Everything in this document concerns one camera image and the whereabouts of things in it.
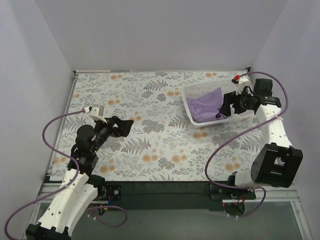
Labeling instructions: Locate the floral patterned table mat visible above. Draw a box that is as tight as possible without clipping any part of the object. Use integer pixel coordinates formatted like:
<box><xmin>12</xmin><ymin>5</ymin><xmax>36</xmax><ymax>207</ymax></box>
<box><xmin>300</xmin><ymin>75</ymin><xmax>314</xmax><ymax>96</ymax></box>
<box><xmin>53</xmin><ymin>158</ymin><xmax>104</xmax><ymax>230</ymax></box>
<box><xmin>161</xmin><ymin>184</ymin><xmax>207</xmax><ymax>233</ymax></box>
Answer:
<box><xmin>50</xmin><ymin>71</ymin><xmax>263</xmax><ymax>181</ymax></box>

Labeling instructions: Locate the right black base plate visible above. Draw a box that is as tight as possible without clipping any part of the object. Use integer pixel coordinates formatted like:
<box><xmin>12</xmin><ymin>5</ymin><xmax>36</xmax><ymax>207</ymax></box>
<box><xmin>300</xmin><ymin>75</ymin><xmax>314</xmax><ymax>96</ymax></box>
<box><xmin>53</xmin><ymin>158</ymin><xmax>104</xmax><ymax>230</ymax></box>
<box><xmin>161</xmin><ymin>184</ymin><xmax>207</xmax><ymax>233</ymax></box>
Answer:
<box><xmin>204</xmin><ymin>184</ymin><xmax>256</xmax><ymax>201</ymax></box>

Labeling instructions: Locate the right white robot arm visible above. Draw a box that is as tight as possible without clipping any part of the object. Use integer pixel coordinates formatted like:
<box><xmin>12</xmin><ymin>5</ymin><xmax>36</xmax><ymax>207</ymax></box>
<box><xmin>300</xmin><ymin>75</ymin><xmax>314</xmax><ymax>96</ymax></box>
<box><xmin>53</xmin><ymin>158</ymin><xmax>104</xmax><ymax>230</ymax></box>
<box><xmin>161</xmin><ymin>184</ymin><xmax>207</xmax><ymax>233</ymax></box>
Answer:
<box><xmin>219</xmin><ymin>76</ymin><xmax>303</xmax><ymax>199</ymax></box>

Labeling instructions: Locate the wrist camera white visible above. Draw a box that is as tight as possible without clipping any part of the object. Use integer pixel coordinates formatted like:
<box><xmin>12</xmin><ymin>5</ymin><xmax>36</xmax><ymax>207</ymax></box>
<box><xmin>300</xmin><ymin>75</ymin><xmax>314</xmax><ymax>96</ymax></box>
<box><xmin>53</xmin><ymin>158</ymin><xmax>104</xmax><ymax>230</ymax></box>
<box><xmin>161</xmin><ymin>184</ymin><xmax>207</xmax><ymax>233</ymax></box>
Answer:
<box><xmin>231</xmin><ymin>75</ymin><xmax>251</xmax><ymax>95</ymax></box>
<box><xmin>83</xmin><ymin>104</ymin><xmax>107</xmax><ymax>123</ymax></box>

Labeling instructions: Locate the purple t shirt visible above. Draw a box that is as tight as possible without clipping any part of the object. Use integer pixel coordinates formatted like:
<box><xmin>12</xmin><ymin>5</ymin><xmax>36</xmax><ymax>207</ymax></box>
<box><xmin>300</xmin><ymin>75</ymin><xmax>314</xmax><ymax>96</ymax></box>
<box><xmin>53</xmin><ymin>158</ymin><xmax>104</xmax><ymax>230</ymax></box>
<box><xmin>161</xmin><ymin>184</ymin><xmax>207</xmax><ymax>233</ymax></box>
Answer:
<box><xmin>186</xmin><ymin>87</ymin><xmax>227</xmax><ymax>123</ymax></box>

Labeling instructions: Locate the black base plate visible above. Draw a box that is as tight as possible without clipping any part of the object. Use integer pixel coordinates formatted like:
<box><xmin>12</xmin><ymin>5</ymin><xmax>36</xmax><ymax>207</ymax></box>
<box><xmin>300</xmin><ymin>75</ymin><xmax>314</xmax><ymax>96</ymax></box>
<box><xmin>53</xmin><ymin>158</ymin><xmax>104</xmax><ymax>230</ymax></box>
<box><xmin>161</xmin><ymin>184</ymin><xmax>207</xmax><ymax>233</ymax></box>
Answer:
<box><xmin>94</xmin><ymin>184</ymin><xmax>123</xmax><ymax>201</ymax></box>
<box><xmin>204</xmin><ymin>184</ymin><xmax>256</xmax><ymax>201</ymax></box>

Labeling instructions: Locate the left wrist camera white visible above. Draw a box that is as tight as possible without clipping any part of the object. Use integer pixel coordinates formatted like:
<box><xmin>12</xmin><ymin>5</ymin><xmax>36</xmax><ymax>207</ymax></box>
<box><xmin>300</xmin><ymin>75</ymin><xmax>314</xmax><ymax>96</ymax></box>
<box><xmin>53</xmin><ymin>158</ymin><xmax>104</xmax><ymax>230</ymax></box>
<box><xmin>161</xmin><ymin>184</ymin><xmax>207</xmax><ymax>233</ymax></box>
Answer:
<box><xmin>83</xmin><ymin>104</ymin><xmax>107</xmax><ymax>123</ymax></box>

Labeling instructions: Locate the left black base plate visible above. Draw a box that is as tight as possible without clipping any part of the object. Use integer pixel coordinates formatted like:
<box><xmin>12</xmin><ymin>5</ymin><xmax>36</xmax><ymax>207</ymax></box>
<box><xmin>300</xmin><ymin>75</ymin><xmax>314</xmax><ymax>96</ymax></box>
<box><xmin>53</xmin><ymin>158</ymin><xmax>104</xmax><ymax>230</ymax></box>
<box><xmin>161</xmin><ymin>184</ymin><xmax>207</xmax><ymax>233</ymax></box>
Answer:
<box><xmin>94</xmin><ymin>184</ymin><xmax>123</xmax><ymax>201</ymax></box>

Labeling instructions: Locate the white plastic basket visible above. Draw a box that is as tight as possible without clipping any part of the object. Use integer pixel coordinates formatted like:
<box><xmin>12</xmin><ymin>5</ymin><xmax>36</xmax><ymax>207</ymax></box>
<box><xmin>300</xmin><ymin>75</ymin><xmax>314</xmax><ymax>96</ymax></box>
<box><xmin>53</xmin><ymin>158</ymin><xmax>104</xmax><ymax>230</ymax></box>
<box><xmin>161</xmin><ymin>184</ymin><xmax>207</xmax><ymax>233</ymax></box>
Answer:
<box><xmin>181</xmin><ymin>79</ymin><xmax>254</xmax><ymax>128</ymax></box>

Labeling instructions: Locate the aluminium frame rail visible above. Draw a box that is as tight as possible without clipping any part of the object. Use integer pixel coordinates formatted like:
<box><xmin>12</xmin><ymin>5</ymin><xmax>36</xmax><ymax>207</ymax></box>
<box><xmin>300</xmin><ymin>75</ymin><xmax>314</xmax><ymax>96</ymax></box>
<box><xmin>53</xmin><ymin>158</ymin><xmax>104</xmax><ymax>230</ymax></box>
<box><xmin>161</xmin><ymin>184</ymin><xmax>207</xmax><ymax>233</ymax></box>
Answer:
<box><xmin>37</xmin><ymin>182</ymin><xmax>300</xmax><ymax>203</ymax></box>

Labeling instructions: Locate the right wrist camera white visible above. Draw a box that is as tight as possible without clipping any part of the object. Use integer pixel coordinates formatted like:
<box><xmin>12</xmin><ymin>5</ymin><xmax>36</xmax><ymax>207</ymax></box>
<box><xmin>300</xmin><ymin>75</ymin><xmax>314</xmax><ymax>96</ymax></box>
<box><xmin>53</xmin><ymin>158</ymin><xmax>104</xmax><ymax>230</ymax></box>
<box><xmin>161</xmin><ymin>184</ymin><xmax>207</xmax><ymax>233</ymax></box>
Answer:
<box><xmin>231</xmin><ymin>75</ymin><xmax>251</xmax><ymax>95</ymax></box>

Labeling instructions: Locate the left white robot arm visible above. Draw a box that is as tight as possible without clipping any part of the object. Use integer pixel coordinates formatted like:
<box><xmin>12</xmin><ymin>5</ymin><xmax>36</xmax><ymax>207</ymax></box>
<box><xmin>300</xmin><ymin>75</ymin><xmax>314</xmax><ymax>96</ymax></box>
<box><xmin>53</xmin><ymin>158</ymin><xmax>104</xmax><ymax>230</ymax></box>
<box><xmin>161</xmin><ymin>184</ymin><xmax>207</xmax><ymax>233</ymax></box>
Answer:
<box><xmin>25</xmin><ymin>116</ymin><xmax>134</xmax><ymax>240</ymax></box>

